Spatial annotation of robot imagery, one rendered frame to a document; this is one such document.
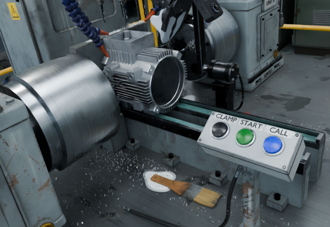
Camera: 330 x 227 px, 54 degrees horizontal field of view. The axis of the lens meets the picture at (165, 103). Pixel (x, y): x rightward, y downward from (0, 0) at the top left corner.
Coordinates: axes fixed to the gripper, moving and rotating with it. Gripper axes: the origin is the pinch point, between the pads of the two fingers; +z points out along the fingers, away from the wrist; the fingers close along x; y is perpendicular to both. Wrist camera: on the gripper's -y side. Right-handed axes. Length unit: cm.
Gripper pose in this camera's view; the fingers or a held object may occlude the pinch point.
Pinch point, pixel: (167, 40)
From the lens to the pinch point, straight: 82.4
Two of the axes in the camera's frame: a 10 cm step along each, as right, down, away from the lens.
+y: -7.2, -6.2, 3.1
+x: -6.3, 4.1, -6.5
